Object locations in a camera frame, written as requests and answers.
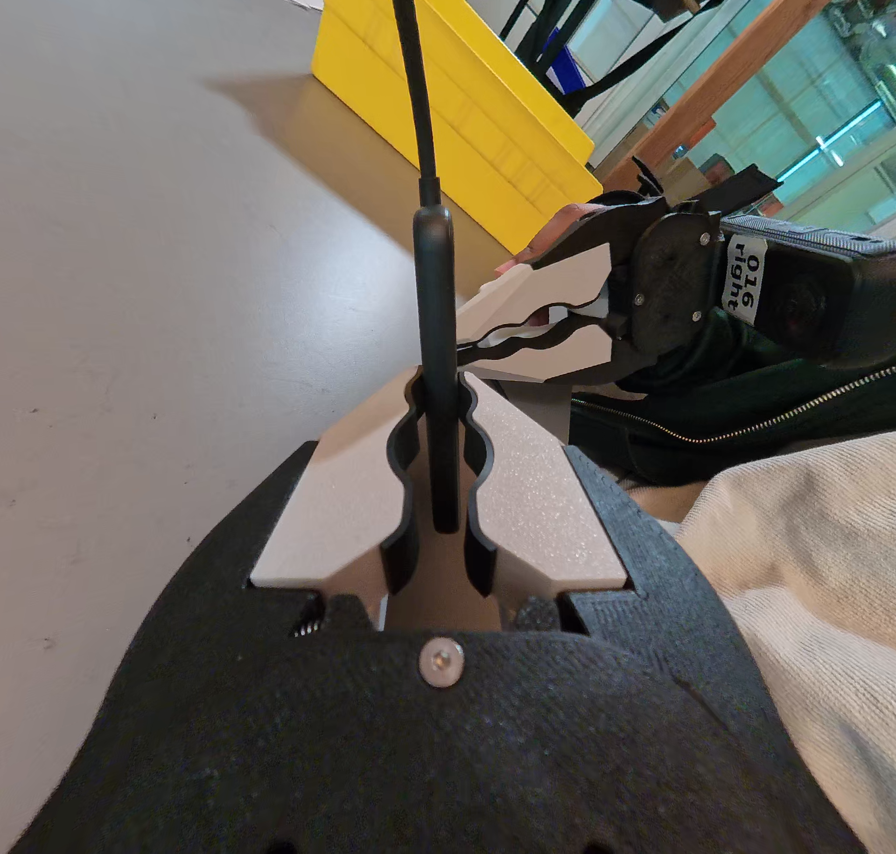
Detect black hub cable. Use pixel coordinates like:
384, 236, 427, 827
381, 0, 443, 209

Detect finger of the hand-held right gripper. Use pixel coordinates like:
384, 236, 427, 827
456, 318, 623, 449
454, 243, 618, 351

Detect black usb hub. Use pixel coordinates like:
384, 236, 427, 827
412, 204, 466, 534

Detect yellow plastic bin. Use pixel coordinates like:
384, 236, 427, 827
311, 0, 604, 256

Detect blue box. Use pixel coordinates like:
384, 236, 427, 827
542, 28, 588, 95

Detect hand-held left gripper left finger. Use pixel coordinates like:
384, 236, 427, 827
249, 367, 429, 624

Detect person's dark green jacket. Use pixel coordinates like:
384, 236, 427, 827
570, 336, 896, 487

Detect person's cream sweater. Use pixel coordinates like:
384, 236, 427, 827
675, 432, 896, 854

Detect black flat bar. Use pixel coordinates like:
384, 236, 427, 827
689, 164, 784, 214

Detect wooden beam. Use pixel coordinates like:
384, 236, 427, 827
598, 0, 879, 183

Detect grey desk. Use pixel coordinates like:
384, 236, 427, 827
0, 0, 575, 854

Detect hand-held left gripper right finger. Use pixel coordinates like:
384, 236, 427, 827
458, 371, 629, 600

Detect person's right hand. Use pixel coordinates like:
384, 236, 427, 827
494, 203, 597, 277

